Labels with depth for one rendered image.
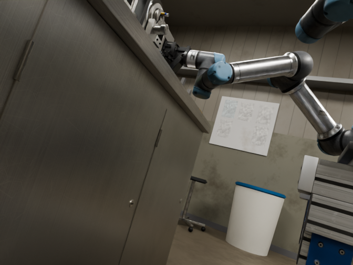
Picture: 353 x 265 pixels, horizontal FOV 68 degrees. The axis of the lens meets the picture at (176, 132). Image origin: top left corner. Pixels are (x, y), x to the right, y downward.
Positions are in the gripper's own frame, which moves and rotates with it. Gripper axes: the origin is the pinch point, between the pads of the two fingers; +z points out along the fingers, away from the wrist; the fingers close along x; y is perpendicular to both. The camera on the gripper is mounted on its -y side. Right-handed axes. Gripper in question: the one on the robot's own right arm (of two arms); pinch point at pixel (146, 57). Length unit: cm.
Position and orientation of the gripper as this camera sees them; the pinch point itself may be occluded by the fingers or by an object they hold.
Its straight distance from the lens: 124.5
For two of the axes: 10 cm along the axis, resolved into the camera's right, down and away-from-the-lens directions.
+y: 2.8, -9.5, 1.4
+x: -3.0, -2.2, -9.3
